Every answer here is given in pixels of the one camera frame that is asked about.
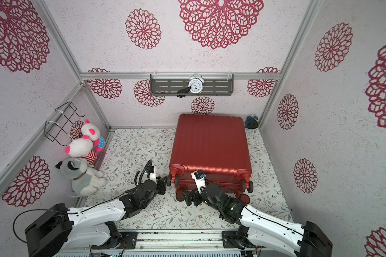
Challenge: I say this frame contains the red ribbed hard-shell suitcase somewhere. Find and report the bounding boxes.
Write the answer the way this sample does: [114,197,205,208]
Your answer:
[167,114,254,203]

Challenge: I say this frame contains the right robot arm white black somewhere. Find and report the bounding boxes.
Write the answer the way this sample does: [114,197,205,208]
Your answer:
[176,184,333,257]

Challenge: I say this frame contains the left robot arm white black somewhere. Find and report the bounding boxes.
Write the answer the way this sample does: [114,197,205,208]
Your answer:
[24,177,171,257]

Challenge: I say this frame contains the grey white plush dog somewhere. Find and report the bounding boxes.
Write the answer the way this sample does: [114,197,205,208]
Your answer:
[55,158,108,198]

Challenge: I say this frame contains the white pink plush toy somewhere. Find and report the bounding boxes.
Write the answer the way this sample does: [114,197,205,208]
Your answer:
[80,120,106,153]

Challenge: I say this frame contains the dark teal alarm clock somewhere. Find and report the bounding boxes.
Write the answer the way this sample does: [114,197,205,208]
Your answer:
[244,114,259,129]

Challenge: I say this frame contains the black object on shelf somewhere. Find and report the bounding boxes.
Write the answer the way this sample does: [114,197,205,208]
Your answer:
[177,87,191,98]

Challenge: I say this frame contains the white alarm clock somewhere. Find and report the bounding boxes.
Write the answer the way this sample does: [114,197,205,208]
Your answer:
[188,75,204,94]

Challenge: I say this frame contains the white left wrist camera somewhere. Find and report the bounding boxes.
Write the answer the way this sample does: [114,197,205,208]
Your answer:
[147,166,157,183]

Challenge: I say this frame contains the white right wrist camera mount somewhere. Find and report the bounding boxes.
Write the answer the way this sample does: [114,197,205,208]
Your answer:
[191,170,206,194]

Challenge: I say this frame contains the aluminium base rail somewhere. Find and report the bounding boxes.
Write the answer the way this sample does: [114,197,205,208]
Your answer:
[41,227,314,253]

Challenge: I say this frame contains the grey metal wall shelf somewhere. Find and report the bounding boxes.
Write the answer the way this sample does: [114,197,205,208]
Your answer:
[150,74,234,98]

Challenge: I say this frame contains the black wire wall basket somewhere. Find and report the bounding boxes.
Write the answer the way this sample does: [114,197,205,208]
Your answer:
[43,101,85,147]

